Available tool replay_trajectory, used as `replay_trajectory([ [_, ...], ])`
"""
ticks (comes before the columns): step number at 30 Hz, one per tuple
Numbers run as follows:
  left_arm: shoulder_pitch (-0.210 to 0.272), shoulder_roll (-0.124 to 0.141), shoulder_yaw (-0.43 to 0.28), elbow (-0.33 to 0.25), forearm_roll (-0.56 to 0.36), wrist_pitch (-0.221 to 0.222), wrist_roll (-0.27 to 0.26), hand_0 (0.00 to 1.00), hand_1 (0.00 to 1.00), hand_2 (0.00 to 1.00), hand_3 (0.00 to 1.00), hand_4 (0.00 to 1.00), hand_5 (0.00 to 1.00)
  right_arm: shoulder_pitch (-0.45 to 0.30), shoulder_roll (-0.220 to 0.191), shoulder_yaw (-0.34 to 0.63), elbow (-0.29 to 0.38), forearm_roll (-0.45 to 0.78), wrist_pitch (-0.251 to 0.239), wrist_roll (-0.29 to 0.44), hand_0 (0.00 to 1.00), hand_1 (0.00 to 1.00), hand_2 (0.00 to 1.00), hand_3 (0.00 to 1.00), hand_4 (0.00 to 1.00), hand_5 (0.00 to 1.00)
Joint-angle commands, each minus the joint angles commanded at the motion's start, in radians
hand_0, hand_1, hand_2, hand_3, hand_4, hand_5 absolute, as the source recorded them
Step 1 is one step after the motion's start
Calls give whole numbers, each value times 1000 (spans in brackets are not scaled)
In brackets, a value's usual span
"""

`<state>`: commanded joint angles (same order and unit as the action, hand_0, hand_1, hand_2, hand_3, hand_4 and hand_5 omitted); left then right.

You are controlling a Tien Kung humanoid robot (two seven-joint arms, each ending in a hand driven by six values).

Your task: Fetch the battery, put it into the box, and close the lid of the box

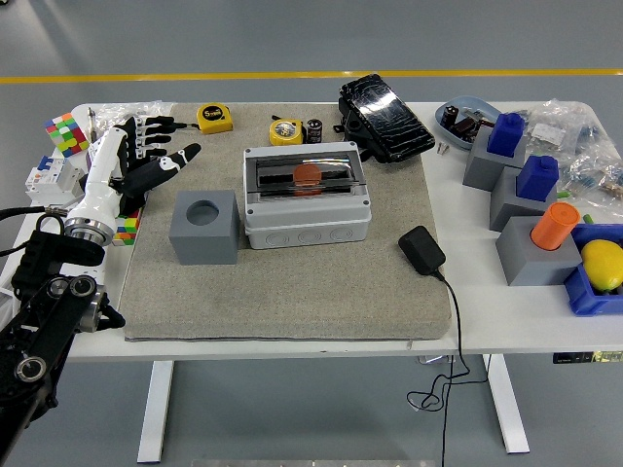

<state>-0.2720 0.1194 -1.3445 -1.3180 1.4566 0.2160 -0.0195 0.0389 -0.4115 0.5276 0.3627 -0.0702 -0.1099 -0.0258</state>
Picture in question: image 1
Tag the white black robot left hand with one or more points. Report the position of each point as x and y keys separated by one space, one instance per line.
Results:
x=121 y=165

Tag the transparent hinged box lid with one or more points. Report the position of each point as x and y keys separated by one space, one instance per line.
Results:
x=306 y=177

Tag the orange cylinder battery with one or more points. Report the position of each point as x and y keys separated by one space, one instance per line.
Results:
x=552 y=226
x=307 y=179

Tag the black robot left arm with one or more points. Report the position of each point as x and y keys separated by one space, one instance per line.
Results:
x=44 y=301

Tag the white purple small box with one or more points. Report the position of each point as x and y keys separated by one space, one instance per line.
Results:
x=91 y=155

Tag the grey plastic junction box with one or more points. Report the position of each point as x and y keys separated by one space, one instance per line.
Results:
x=306 y=228

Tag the silver pen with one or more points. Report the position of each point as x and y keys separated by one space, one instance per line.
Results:
x=90 y=124

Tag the clear plastic bag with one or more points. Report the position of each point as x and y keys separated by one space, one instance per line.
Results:
x=112 y=113

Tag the small multicolour puzzle cube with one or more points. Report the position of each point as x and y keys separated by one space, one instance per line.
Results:
x=127 y=228

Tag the large multicolour puzzle cube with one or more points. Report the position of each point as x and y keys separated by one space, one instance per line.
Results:
x=65 y=133

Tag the white circuit breaker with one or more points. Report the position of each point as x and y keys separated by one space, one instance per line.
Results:
x=48 y=185

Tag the grey block with round hole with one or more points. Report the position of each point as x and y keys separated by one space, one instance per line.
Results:
x=204 y=233

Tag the yellow tape measure round face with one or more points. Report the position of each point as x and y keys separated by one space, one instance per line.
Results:
x=286 y=132

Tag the black capacitor cylinder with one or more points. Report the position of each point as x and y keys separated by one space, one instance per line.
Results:
x=314 y=131

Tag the grey-brown mat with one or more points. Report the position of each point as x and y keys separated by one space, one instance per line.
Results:
x=316 y=292

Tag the white table leg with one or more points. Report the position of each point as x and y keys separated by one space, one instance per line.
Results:
x=508 y=413
x=156 y=413

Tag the black cracked-pattern case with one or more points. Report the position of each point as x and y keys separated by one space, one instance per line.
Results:
x=389 y=121

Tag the black power adapter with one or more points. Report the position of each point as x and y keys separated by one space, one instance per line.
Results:
x=421 y=250

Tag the black capacitor in tray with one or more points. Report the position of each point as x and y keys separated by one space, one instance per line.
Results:
x=450 y=116

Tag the brown component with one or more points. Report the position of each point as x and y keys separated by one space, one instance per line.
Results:
x=465 y=129

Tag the blue-grey tray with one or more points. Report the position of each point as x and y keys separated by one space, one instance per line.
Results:
x=467 y=102

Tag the grey block holder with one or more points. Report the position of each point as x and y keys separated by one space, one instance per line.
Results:
x=503 y=204
x=479 y=165
x=525 y=258

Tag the blue block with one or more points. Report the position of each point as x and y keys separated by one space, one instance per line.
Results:
x=506 y=136
x=535 y=177

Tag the clear bag of parts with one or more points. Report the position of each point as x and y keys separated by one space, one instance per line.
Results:
x=560 y=124
x=594 y=175

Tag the blue plastic bin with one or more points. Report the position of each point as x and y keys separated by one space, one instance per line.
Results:
x=579 y=292

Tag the yellow fruit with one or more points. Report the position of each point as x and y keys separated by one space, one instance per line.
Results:
x=603 y=265

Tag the black table control panel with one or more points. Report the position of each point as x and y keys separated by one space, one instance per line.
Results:
x=584 y=357

